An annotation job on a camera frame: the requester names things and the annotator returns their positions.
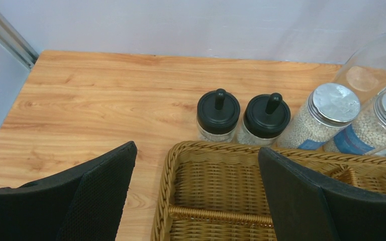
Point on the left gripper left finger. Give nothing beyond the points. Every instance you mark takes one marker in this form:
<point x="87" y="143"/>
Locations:
<point x="84" y="202"/>

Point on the silver-lid pepper jar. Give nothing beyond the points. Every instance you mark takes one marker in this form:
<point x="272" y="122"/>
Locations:
<point x="328" y="109"/>
<point x="366" y="135"/>

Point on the left black-lid spice jar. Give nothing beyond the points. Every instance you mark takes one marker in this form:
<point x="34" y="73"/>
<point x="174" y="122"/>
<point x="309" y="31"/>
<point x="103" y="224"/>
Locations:
<point x="218" y="113"/>

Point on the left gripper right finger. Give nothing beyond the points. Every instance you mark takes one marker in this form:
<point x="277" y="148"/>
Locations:
<point x="307" y="205"/>

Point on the gold-cap oil bottle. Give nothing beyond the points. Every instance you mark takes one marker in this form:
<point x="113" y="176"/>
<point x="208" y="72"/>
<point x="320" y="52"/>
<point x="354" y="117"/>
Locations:
<point x="365" y="71"/>

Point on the woven wicker divided basket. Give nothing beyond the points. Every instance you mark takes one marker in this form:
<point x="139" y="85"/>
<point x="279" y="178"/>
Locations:
<point x="214" y="191"/>

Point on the left aluminium frame post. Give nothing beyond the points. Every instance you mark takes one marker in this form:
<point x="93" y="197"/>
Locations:
<point x="16" y="45"/>

